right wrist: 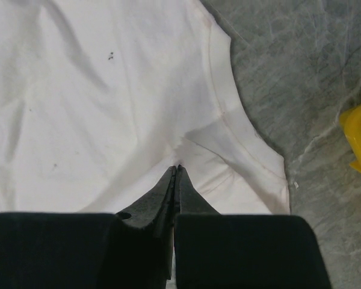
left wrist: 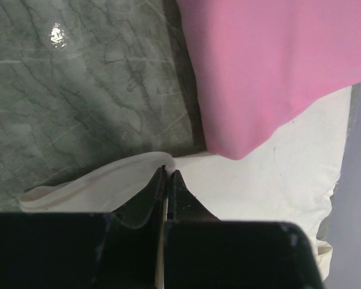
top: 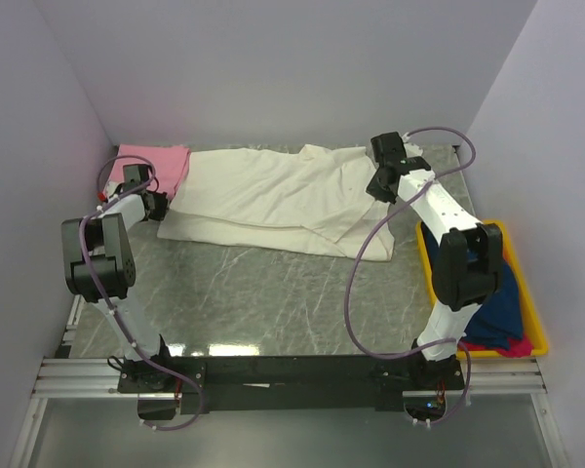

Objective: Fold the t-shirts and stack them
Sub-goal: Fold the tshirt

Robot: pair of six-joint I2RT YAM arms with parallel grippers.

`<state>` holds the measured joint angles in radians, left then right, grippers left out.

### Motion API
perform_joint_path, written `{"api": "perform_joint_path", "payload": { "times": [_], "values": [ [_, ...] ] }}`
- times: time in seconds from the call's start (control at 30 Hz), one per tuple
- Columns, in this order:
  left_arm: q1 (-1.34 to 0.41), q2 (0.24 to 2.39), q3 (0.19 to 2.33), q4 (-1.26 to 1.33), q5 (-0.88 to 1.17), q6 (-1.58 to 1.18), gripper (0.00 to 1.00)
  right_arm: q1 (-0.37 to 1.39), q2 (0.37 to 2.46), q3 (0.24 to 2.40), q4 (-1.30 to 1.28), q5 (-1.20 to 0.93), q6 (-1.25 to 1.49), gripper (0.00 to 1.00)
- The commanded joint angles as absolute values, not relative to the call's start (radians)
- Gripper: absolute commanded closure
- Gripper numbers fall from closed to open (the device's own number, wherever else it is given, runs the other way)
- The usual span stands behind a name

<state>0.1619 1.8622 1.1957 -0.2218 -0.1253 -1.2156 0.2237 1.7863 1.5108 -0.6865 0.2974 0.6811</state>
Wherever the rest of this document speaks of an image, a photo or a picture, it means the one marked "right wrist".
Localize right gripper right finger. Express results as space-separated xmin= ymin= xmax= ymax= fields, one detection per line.
xmin=174 ymin=166 xmax=331 ymax=288

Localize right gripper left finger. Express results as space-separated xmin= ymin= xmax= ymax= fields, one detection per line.
xmin=0 ymin=167 xmax=176 ymax=288

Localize white t shirt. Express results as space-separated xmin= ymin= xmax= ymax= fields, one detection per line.
xmin=0 ymin=1 xmax=289 ymax=214

